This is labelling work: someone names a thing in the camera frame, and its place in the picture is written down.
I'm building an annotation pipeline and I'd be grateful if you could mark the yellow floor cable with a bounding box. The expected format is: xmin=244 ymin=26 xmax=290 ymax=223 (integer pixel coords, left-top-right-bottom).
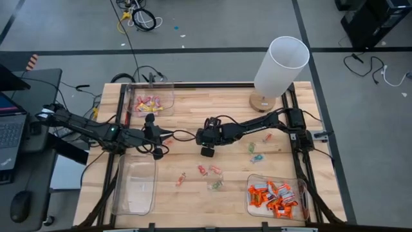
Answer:
xmin=116 ymin=11 xmax=133 ymax=35

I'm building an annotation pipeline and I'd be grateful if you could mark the orange Reese's candy pack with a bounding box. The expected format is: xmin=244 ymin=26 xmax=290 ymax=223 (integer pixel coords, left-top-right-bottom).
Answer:
xmin=267 ymin=198 xmax=292 ymax=215

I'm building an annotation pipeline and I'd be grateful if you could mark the black laptop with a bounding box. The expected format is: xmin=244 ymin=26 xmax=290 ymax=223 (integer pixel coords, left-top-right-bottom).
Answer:
xmin=0 ymin=92 xmax=29 ymax=186

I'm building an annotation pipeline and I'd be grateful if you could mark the black computer mouse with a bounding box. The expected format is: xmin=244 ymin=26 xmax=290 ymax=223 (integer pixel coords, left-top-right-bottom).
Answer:
xmin=9 ymin=190 xmax=32 ymax=223

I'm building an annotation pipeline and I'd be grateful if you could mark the long black floor cable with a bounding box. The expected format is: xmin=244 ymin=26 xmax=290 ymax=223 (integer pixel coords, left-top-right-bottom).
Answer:
xmin=109 ymin=0 xmax=140 ymax=83

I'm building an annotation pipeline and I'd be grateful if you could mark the white shade table lamp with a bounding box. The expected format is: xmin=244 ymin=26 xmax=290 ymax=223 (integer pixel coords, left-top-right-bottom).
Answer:
xmin=248 ymin=35 xmax=310 ymax=113

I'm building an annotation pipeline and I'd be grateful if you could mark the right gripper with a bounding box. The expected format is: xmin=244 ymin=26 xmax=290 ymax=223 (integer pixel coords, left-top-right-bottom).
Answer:
xmin=196 ymin=117 xmax=226 ymax=159

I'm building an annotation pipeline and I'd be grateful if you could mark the black desk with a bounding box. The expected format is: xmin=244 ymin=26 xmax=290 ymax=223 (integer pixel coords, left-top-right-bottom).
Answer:
xmin=0 ymin=68 xmax=64 ymax=232

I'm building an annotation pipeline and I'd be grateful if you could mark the clear plastic bin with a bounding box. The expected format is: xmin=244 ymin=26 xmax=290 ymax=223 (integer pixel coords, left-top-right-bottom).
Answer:
xmin=124 ymin=82 xmax=176 ymax=117
xmin=111 ymin=153 xmax=158 ymax=216
xmin=245 ymin=173 xmax=310 ymax=222

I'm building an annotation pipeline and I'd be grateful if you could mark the black aluminium table frame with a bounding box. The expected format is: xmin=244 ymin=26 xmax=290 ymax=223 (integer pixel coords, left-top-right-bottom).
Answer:
xmin=73 ymin=82 xmax=347 ymax=232

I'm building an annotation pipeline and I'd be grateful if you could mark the white floor cable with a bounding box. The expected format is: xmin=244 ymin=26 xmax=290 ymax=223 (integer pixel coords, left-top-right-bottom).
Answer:
xmin=127 ymin=0 xmax=164 ymax=30

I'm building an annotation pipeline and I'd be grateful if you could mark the orange black hazard tape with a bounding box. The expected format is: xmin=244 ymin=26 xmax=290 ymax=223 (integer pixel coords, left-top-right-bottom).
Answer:
xmin=25 ymin=53 xmax=39 ymax=72

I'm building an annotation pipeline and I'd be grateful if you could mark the black coiled floor cable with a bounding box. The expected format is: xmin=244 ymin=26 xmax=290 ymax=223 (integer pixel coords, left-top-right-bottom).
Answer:
xmin=131 ymin=8 xmax=158 ymax=32

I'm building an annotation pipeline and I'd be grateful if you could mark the silver striped candy wrapper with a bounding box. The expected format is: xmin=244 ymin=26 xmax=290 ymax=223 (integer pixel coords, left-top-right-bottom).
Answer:
xmin=278 ymin=184 xmax=295 ymax=202

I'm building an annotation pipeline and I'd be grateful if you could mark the white charger cable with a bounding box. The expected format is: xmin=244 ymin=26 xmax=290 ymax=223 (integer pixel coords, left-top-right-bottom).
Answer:
xmin=380 ymin=65 xmax=412 ymax=88

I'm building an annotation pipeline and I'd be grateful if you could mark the black monitor back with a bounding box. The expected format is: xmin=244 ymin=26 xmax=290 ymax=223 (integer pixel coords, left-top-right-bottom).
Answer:
xmin=0 ymin=63 xmax=32 ymax=92

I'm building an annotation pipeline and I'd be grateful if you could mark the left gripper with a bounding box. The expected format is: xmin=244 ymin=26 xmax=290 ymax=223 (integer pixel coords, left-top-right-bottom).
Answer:
xmin=143 ymin=113 xmax=174 ymax=160

